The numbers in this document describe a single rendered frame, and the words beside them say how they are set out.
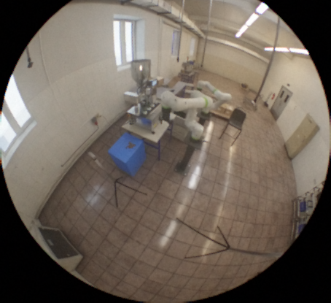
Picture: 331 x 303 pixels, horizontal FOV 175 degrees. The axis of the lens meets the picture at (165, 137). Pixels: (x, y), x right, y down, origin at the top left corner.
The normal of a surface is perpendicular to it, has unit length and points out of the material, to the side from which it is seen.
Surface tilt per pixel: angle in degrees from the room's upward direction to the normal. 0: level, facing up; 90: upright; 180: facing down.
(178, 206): 0
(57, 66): 90
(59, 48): 90
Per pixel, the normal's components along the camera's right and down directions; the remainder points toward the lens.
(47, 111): 0.90, 0.36
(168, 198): 0.06, -0.66
